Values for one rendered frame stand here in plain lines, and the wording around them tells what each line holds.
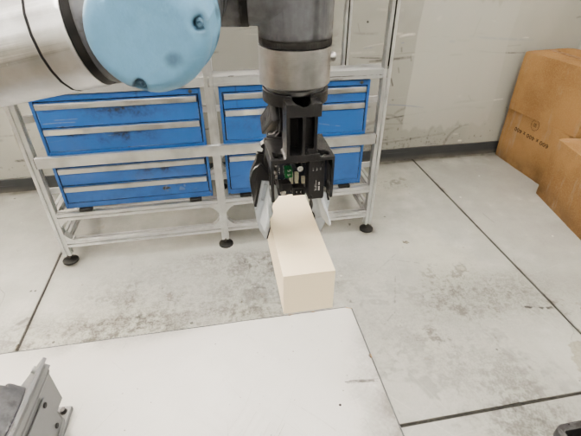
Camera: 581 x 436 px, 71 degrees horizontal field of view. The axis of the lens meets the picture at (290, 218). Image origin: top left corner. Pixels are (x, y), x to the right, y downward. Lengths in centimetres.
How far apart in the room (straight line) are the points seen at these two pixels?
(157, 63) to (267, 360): 71
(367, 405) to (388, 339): 105
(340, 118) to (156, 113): 87
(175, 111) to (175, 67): 171
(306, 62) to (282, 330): 66
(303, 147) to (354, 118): 169
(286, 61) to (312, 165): 11
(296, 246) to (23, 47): 34
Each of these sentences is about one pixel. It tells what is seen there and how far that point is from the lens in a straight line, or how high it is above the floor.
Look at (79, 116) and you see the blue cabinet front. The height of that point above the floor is 78.
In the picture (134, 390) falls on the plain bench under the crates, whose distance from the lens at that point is 91.
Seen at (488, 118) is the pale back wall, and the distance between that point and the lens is 360.
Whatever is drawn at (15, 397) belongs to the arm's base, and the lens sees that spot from 79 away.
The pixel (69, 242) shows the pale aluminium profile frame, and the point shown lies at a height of 13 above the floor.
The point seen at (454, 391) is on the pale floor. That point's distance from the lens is 180.
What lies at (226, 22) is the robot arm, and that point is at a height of 136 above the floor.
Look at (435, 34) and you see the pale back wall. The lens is 314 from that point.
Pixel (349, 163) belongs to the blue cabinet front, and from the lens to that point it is 221.
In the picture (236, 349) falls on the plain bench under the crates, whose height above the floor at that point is 70.
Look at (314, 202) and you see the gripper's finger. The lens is 54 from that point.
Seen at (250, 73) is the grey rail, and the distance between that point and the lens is 194.
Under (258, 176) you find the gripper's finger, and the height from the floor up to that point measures 118.
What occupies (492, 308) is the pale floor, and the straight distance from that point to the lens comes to 217.
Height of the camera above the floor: 142
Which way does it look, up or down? 34 degrees down
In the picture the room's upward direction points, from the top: straight up
